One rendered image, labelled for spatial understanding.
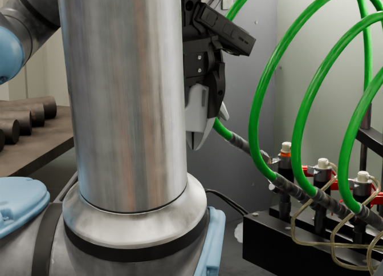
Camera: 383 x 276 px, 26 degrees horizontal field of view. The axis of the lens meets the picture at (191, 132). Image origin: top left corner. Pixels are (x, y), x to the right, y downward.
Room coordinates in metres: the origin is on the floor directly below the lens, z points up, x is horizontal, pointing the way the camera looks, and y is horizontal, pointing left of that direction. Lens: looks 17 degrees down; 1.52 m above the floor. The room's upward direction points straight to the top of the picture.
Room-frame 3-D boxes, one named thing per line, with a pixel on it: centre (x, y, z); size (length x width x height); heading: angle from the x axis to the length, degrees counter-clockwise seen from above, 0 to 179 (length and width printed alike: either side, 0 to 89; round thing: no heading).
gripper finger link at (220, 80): (1.01, -0.02, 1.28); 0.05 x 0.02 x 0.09; 39
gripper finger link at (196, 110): (1.00, 0.00, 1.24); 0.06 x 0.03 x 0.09; 129
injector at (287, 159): (1.30, -0.15, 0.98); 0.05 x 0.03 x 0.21; 129
